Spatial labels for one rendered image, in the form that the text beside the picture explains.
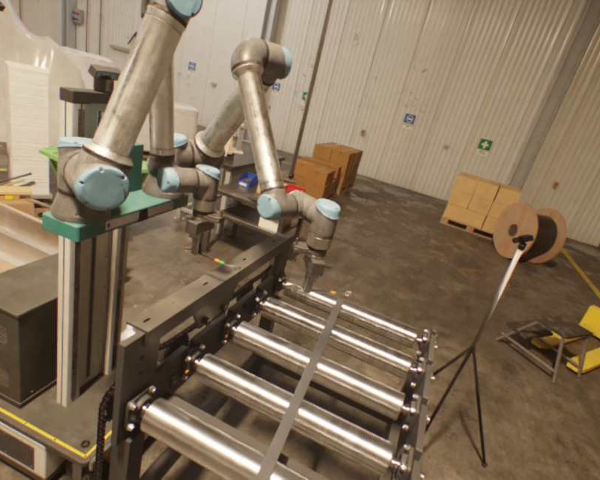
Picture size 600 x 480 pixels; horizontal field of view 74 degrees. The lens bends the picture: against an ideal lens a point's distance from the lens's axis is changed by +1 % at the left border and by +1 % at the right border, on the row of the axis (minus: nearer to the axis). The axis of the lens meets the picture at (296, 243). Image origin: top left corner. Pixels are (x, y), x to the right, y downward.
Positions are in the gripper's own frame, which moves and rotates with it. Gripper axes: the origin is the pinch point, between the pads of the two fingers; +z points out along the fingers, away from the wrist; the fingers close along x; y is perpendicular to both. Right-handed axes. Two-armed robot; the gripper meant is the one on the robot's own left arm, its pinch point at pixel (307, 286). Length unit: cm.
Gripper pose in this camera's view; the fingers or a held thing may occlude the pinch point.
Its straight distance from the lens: 152.6
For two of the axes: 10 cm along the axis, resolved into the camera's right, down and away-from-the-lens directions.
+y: 9.6, 1.3, 2.6
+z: -2.2, 9.0, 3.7
